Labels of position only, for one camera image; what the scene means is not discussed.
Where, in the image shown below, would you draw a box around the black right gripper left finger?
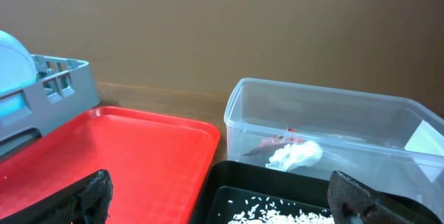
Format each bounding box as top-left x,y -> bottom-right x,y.
1,169 -> 113,224

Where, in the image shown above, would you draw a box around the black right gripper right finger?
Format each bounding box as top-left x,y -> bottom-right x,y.
327,171 -> 438,224

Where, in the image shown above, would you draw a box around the white napkin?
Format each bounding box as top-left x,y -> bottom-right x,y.
265,141 -> 323,172

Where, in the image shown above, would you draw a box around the rice and food scraps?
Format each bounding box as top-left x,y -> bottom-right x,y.
216,196 -> 334,224

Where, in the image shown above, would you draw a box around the red snack wrapper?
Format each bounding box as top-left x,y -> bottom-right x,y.
243,135 -> 305,157

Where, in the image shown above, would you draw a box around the large light blue plate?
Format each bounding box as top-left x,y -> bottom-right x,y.
0,30 -> 37,118

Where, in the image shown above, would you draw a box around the clear plastic waste bin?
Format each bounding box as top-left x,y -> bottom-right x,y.
224,78 -> 443,217

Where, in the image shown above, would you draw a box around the grey dishwasher rack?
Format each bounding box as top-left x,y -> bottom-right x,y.
1,54 -> 100,159

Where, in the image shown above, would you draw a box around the black waste tray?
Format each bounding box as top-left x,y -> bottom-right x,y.
189,160 -> 443,224

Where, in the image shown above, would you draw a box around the red plastic tray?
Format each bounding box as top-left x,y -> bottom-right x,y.
1,107 -> 220,224

